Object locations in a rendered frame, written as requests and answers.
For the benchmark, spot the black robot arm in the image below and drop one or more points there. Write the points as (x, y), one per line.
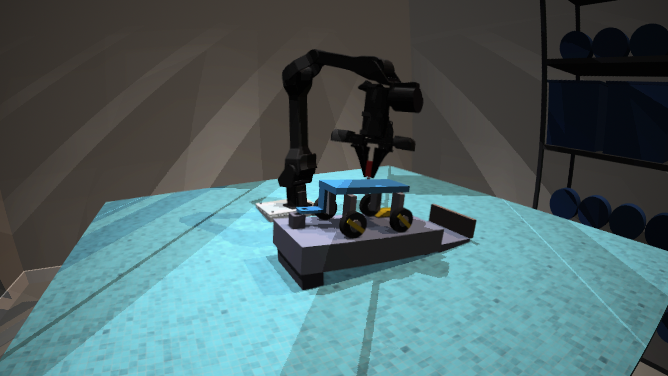
(300, 163)

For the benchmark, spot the dark grey ramp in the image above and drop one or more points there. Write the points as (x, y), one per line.
(309, 246)

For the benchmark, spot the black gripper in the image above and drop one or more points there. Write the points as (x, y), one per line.
(374, 124)

